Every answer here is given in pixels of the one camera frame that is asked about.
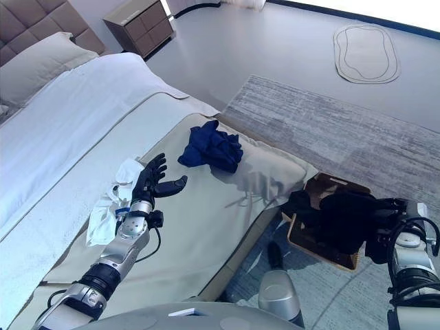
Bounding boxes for black upper arm cable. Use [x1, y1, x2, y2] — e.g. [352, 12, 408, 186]
[45, 287, 72, 311]

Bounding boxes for black garment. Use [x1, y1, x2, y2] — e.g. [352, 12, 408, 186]
[284, 190, 386, 266]

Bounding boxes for bed with beige cover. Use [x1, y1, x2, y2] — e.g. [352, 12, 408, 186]
[6, 111, 319, 330]

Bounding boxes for navy blue garment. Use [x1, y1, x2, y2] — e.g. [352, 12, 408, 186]
[177, 120, 244, 174]

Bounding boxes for white textured bed sheet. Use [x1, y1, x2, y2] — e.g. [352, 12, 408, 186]
[0, 91, 221, 312]

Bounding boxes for beige upholstered bed frame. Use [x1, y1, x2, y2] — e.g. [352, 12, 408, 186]
[198, 206, 288, 304]

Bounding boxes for small oval beige rug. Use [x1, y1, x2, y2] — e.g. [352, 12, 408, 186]
[332, 23, 402, 84]

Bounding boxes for brown wooden nightstand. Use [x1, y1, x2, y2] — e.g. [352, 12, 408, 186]
[102, 0, 177, 59]

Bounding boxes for thick black right arm cables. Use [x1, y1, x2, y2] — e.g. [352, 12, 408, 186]
[387, 215, 440, 298]

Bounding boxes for brown padded headboard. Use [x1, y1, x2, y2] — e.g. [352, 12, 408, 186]
[0, 0, 106, 68]

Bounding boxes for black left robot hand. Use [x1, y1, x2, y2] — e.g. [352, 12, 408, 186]
[130, 153, 189, 209]

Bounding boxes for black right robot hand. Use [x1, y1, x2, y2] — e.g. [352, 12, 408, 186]
[373, 197, 429, 241]

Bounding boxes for white garment with blue tag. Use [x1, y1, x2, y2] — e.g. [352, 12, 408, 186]
[85, 157, 145, 248]

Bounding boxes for plain light grey pillow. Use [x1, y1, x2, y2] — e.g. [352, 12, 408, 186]
[0, 31, 100, 108]

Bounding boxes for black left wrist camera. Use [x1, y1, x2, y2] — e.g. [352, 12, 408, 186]
[148, 210, 164, 229]

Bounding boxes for silver right robot leg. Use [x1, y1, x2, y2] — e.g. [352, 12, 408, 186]
[257, 240, 306, 330]

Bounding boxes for woven wicker basket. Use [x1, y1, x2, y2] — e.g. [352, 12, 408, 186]
[281, 173, 373, 273]

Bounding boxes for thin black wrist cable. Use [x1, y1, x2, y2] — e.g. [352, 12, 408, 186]
[136, 225, 163, 263]

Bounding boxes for white duvet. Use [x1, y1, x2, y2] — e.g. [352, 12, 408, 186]
[0, 52, 190, 239]

